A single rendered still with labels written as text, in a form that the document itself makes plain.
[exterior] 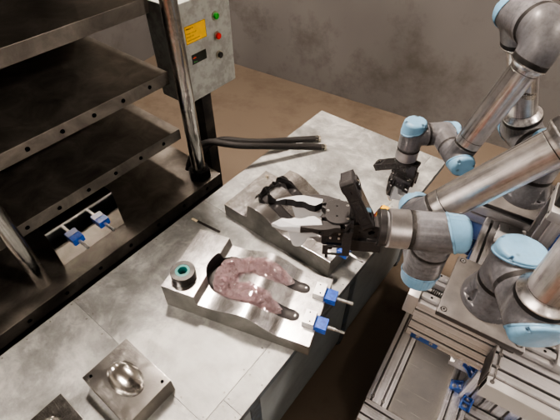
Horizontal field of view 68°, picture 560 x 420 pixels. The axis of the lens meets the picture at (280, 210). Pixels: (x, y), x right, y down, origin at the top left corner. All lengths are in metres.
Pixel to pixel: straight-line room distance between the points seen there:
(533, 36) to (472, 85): 2.35
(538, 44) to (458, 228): 0.60
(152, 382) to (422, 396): 1.18
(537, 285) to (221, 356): 0.88
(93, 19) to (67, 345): 1.00
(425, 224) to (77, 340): 1.13
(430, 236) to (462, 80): 2.86
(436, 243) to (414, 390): 1.29
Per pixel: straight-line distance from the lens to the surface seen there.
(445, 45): 3.52
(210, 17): 1.83
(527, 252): 1.12
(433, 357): 2.11
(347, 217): 0.77
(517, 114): 1.54
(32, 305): 1.67
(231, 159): 3.24
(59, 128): 1.48
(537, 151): 0.89
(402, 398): 1.99
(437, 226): 0.79
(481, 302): 1.21
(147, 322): 1.46
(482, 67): 3.52
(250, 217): 1.57
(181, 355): 1.38
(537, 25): 1.27
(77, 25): 1.46
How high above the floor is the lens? 2.02
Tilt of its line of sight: 46 degrees down
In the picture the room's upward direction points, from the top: straight up
